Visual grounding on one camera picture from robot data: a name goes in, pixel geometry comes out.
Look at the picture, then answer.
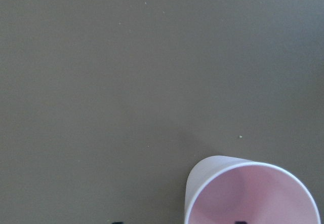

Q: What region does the pink plastic cup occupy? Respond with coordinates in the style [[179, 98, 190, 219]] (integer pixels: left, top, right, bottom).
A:
[[184, 156, 321, 223]]

